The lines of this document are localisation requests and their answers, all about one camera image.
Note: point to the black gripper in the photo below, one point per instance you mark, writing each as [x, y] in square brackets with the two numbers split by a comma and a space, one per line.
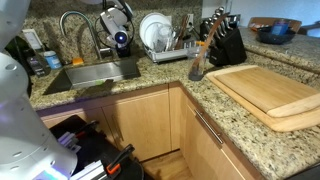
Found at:
[123, 51]

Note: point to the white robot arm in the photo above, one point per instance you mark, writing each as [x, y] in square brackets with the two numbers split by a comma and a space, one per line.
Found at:
[28, 150]

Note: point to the white dish rack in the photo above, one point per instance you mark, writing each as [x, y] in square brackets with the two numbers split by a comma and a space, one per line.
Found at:
[188, 47]

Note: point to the dish soap bottle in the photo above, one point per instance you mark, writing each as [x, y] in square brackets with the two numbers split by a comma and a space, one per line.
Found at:
[37, 63]

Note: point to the curved steel faucet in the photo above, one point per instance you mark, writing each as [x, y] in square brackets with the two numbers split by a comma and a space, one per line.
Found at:
[76, 27]

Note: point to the green scrubber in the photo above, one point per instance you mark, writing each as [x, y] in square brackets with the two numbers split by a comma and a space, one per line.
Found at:
[99, 82]

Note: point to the orange sponge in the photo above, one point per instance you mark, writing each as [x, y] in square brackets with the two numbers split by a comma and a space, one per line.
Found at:
[77, 61]

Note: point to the stainless steel sink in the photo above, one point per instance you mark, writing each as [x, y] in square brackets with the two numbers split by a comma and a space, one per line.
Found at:
[85, 76]

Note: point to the white blue container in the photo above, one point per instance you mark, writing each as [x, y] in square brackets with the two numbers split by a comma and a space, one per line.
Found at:
[52, 59]

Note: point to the clear glass utensil holder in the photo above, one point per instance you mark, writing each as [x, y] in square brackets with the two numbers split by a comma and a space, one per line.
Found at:
[192, 54]

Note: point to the wooden spatula in holder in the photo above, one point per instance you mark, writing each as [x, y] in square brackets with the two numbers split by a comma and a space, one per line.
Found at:
[208, 40]

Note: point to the wooden cabinet door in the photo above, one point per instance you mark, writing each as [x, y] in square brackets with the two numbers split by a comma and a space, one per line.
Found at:
[142, 121]

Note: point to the black knife block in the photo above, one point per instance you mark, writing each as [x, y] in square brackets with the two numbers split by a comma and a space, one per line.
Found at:
[226, 47]

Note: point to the dark green glass bottle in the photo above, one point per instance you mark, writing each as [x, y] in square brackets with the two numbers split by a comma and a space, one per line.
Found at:
[18, 48]

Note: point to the black equipment cart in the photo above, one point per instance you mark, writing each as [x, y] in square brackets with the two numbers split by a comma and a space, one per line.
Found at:
[95, 152]

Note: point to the orange black clamp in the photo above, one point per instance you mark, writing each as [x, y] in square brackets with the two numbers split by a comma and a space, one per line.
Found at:
[115, 166]

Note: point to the wooden drawer front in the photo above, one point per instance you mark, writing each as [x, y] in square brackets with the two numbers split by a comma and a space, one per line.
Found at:
[206, 158]

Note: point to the dark blue bowl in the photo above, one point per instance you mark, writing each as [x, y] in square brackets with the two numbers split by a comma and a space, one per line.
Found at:
[264, 35]

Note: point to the upper bamboo cutting board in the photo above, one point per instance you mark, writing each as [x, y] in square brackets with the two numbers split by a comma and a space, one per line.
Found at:
[276, 95]

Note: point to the bamboo cutting board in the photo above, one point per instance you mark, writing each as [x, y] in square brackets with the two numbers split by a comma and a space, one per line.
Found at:
[276, 95]
[284, 124]

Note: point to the lower bamboo cutting board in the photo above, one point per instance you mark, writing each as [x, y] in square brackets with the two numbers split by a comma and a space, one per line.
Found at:
[284, 124]

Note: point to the white wall outlet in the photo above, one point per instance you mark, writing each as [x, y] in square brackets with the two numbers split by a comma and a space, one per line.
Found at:
[190, 20]

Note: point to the white wall switch plate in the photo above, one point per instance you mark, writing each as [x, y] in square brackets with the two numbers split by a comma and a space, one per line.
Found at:
[32, 38]

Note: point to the steel drawer handle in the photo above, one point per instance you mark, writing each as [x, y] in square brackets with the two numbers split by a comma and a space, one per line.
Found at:
[208, 126]

